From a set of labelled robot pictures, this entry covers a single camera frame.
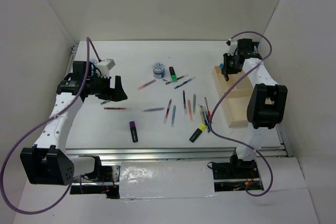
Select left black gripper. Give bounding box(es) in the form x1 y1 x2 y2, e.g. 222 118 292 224
86 73 128 102

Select purple highlighter marker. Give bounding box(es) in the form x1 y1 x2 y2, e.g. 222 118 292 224
129 121 138 143

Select green highlighter marker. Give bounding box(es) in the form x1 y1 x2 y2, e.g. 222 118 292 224
169 67 176 80

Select yellow highlighter marker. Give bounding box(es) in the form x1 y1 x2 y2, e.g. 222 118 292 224
189 124 206 143

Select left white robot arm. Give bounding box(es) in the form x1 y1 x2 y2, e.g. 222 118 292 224
20 59 128 185

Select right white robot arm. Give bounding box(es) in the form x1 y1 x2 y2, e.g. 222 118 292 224
221 38 288 178

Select red clear-cap pen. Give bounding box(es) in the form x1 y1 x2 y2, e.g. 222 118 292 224
103 107 131 110

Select beige divided organizer tray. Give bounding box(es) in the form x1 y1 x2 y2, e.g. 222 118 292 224
212 66 253 127

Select blue clear-cap pen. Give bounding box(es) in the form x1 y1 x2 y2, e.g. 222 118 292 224
174 77 196 89

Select olive green clear pen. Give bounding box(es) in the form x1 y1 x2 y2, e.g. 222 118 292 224
192 94 196 114

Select red gel pen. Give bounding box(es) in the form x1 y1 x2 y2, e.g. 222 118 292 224
204 97 211 120

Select left blue round jar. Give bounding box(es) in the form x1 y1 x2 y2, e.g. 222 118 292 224
89 59 98 71

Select yellow clear pen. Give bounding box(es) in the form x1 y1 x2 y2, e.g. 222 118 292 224
198 105 206 125

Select dark blue gel pen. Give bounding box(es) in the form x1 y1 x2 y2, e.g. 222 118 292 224
199 105 210 133

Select black clear-cap pen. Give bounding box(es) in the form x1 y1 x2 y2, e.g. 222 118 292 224
165 74 188 85

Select magenta clear-cap pen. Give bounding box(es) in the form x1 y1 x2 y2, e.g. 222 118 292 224
163 99 172 124

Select violet clear-cap pen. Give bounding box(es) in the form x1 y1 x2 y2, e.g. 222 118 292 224
183 90 187 114

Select light blue clear pen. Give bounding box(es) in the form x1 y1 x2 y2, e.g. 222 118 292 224
171 105 176 127

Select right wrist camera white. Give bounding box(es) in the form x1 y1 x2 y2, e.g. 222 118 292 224
226 39 238 56

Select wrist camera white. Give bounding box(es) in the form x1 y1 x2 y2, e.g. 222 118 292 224
226 39 238 56
96 59 116 78

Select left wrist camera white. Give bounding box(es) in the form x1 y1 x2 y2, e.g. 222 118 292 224
96 59 116 78

